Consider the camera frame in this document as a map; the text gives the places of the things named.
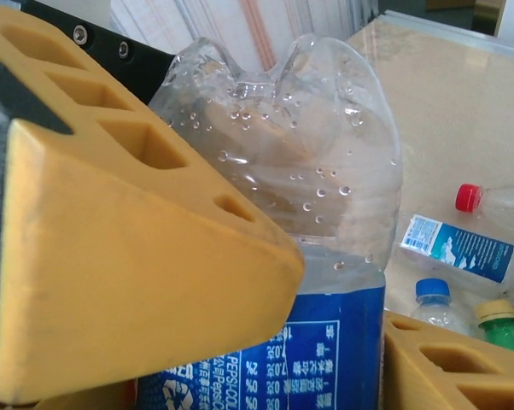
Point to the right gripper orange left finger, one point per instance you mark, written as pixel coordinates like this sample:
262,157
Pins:
133,256

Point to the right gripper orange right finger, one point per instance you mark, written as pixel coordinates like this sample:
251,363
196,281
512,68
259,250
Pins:
432,376

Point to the clear bottle blue cap label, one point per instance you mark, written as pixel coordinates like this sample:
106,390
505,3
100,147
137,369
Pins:
430,290

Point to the green plastic bottle yellow cap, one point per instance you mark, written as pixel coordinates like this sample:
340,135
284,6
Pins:
496,312

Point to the blue Pepsi label bottle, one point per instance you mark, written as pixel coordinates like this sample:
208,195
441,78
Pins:
325,341

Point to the water bottle blue white label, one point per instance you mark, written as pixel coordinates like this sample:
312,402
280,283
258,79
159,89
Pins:
453,250

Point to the clear bottle red cap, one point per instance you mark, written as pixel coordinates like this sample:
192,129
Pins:
468,198

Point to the aluminium table edge rail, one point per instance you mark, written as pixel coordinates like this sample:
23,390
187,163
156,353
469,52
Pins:
474,36

